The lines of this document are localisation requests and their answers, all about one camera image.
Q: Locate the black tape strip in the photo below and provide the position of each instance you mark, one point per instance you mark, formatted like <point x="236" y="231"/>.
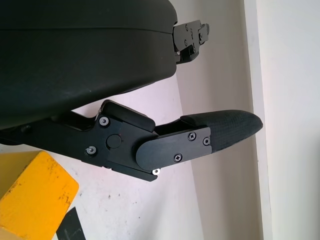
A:
<point x="71" y="227"/>

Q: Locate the yellow block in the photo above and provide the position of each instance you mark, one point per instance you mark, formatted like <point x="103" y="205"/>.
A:
<point x="37" y="195"/>

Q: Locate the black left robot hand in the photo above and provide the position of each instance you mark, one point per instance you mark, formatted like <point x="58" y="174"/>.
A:
<point x="75" y="62"/>

